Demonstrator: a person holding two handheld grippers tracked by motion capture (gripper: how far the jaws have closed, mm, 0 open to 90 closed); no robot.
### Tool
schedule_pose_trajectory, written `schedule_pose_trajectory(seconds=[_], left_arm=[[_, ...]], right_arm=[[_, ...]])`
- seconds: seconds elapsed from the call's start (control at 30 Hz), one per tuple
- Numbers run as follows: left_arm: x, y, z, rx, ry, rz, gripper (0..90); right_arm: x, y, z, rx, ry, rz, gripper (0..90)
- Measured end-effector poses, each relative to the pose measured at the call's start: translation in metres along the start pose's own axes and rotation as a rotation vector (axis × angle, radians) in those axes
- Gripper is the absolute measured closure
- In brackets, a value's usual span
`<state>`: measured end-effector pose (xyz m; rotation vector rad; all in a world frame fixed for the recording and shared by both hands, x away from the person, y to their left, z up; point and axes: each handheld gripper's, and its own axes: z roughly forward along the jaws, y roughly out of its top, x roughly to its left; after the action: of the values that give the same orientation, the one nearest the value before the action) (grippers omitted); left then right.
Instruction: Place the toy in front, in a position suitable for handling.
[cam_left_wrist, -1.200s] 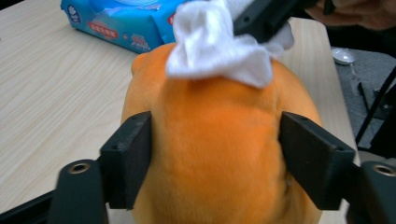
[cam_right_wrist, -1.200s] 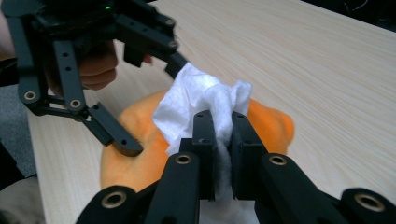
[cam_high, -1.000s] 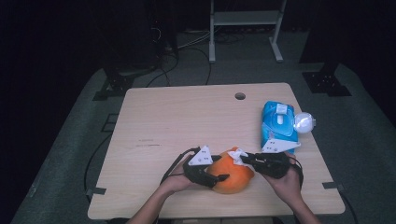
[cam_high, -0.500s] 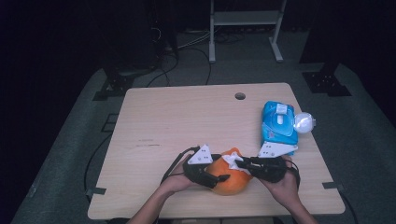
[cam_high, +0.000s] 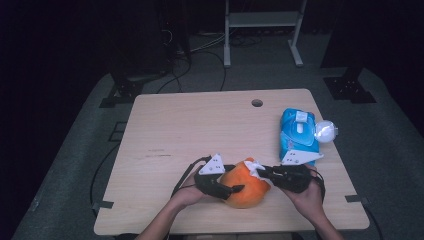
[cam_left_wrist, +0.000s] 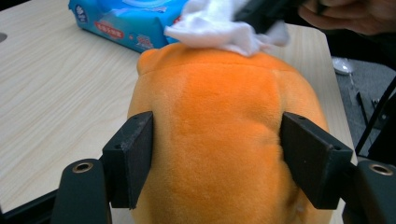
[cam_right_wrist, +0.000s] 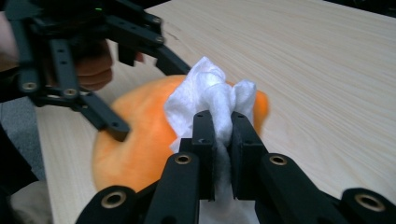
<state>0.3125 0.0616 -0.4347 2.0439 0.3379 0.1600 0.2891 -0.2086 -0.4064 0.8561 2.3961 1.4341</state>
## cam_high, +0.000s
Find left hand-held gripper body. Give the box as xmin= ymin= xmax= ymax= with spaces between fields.
xmin=194 ymin=153 xmax=235 ymax=201

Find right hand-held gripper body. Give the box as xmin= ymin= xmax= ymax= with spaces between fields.
xmin=274 ymin=149 xmax=325 ymax=195

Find orange plush toy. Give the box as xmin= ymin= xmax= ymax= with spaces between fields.
xmin=219 ymin=157 xmax=272 ymax=209

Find white wet wipe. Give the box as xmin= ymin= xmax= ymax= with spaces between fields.
xmin=243 ymin=159 xmax=273 ymax=185

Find blue wet wipes pack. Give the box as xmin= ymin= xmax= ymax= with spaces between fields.
xmin=279 ymin=107 xmax=340 ymax=167

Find person's left hand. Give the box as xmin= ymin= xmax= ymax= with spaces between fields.
xmin=170 ymin=173 xmax=210 ymax=211

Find person's right hand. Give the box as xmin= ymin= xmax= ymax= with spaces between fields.
xmin=284 ymin=165 xmax=326 ymax=221

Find black metal stand base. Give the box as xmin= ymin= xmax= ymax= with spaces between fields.
xmin=323 ymin=66 xmax=378 ymax=104
xmin=98 ymin=78 xmax=145 ymax=109

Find white metal stand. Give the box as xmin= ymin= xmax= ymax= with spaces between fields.
xmin=223 ymin=0 xmax=308 ymax=69

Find left hand-held gripper cable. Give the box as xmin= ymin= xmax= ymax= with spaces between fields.
xmin=170 ymin=155 xmax=213 ymax=198

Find hand-held gripper cable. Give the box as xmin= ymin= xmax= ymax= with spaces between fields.
xmin=308 ymin=168 xmax=327 ymax=204
xmin=170 ymin=155 xmax=213 ymax=198

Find right hand-held gripper cable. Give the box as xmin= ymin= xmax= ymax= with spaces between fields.
xmin=308 ymin=168 xmax=327 ymax=204

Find black cable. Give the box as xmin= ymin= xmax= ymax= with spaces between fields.
xmin=156 ymin=49 xmax=194 ymax=94
xmin=88 ymin=143 xmax=121 ymax=208
xmin=363 ymin=203 xmax=385 ymax=240
xmin=199 ymin=49 xmax=228 ymax=92

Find white cables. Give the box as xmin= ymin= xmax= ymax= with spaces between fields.
xmin=191 ymin=31 xmax=228 ymax=53

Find tangled dark cable bundle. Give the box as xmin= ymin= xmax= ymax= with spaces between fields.
xmin=229 ymin=34 xmax=265 ymax=48

